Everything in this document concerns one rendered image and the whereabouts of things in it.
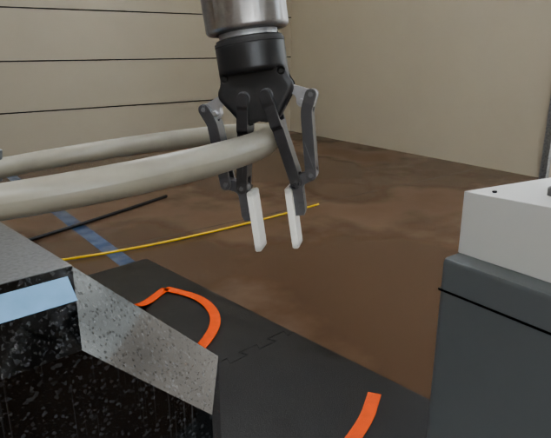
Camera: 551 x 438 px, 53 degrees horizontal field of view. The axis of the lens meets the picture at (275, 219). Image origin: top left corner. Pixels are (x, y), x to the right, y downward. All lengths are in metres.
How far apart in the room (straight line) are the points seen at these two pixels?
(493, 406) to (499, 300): 0.19
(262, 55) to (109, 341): 0.46
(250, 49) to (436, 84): 5.55
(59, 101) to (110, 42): 0.85
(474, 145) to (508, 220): 4.93
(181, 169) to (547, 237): 0.61
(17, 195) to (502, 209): 0.72
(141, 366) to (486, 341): 0.55
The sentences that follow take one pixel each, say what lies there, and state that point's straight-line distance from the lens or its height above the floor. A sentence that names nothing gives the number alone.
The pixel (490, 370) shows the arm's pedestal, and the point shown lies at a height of 0.63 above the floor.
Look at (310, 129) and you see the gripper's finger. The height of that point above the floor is 1.06.
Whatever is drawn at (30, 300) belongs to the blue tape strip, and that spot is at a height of 0.83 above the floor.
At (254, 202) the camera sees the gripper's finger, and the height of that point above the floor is 0.98.
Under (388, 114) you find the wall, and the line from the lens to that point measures 6.53.
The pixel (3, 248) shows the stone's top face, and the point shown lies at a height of 0.85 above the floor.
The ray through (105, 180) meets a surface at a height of 1.04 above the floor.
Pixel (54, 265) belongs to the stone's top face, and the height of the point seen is 0.85.
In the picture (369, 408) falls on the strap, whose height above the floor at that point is 0.02.
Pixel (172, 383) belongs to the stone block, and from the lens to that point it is 0.91.
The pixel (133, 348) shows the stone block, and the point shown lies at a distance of 0.86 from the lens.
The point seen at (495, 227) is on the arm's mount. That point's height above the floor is 0.86.
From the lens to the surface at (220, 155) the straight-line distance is 0.52.
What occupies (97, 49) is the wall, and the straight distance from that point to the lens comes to 6.48.
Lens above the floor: 1.14
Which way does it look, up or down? 17 degrees down
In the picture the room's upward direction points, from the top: straight up
